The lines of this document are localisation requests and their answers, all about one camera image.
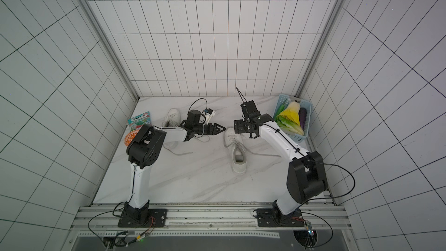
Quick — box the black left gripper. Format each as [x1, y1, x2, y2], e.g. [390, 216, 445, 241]
[194, 122, 226, 135]

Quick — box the white sneaker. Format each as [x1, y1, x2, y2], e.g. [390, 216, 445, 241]
[161, 108, 181, 128]
[224, 127, 247, 174]

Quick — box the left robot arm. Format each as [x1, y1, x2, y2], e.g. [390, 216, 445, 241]
[123, 110, 226, 218]

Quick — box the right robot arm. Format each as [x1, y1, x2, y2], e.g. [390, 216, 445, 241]
[234, 101, 328, 220]

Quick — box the green chili pepper toy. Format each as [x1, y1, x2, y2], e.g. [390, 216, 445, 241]
[274, 101, 289, 119]

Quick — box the green lettuce toy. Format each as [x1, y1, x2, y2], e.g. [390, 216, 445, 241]
[276, 116, 304, 135]

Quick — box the light blue plastic basket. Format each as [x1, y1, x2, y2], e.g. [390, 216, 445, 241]
[273, 94, 312, 143]

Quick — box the purple eggplant toy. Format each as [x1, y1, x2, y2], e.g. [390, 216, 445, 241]
[298, 108, 308, 130]

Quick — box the green snack packet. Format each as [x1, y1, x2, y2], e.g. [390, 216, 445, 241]
[128, 112, 151, 131]

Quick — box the orange patterned bowl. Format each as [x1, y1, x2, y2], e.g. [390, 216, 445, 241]
[124, 130, 139, 146]

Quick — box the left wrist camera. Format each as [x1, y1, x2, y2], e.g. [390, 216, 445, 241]
[203, 109, 216, 124]

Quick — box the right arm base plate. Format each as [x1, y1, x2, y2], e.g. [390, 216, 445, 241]
[253, 209, 305, 228]

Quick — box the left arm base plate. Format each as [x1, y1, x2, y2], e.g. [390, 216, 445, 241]
[117, 207, 168, 228]

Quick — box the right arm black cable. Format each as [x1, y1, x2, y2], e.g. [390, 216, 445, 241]
[295, 162, 356, 248]

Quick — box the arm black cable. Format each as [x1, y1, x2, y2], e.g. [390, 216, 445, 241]
[86, 200, 156, 248]
[295, 162, 356, 248]

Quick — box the aluminium mounting rail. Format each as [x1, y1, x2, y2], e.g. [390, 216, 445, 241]
[70, 202, 352, 238]

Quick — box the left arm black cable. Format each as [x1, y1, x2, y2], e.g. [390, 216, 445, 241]
[86, 200, 156, 248]

